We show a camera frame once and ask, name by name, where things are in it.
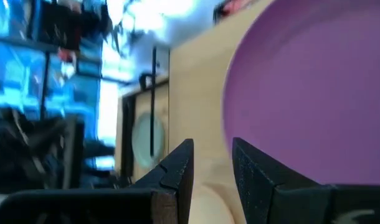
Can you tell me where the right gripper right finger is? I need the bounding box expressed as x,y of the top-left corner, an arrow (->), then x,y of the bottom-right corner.
232,137 -> 380,224

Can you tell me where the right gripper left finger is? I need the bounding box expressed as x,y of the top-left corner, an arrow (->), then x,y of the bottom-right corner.
0,139 -> 195,224

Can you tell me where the purple plate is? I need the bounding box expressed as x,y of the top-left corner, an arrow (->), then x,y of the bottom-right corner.
221,0 -> 380,187

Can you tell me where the pale peach plate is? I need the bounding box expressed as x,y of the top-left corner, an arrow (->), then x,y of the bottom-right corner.
189,183 -> 237,224

